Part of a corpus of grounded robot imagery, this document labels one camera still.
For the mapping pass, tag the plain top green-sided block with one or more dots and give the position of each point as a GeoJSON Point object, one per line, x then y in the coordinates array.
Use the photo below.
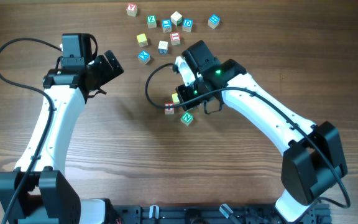
{"type": "Point", "coordinates": [176, 18]}

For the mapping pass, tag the blue 2 number block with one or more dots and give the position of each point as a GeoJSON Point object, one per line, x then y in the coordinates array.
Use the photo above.
{"type": "Point", "coordinates": [163, 47]}

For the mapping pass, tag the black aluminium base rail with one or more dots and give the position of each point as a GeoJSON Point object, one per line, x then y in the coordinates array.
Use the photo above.
{"type": "Point", "coordinates": [248, 214]}

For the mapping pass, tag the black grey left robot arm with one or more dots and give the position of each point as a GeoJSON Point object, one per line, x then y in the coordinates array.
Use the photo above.
{"type": "Point", "coordinates": [36, 190]}

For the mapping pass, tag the blue D letter block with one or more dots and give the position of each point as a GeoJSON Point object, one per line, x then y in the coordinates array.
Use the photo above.
{"type": "Point", "coordinates": [187, 25]}

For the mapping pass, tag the blue symbol block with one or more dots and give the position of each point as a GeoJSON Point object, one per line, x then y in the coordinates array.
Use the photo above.
{"type": "Point", "coordinates": [213, 21]}

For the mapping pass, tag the yellow top block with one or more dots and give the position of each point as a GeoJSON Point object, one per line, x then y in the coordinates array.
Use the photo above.
{"type": "Point", "coordinates": [142, 40]}

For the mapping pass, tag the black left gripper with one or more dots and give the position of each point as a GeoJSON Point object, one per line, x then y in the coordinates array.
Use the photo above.
{"type": "Point", "coordinates": [108, 73]}

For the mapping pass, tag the red E letter block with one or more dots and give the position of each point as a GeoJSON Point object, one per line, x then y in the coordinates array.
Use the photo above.
{"type": "Point", "coordinates": [175, 38]}

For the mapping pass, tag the yellow O letter block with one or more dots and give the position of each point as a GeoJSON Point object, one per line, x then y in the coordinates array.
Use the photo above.
{"type": "Point", "coordinates": [175, 99]}

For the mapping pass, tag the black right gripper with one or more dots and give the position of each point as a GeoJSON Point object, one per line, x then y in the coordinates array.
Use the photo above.
{"type": "Point", "coordinates": [183, 91]}

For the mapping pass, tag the blue L letter block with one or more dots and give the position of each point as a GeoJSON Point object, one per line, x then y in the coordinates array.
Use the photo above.
{"type": "Point", "coordinates": [166, 25]}

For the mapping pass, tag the red Y letter block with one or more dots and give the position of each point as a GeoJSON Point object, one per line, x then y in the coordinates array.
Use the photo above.
{"type": "Point", "coordinates": [131, 9]}

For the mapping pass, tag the green N letter block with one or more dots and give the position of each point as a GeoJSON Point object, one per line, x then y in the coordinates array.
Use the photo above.
{"type": "Point", "coordinates": [187, 118]}

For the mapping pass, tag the blue X letter block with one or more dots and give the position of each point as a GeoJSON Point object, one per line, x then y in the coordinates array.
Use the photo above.
{"type": "Point", "coordinates": [144, 57]}

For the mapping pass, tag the green Z letter block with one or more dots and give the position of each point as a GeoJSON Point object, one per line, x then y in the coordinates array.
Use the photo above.
{"type": "Point", "coordinates": [151, 21]}

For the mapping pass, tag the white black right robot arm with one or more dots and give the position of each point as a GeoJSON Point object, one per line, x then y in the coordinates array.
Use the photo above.
{"type": "Point", "coordinates": [313, 157]}

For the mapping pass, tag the red I letter block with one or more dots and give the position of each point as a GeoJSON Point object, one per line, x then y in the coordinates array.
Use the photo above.
{"type": "Point", "coordinates": [169, 108]}

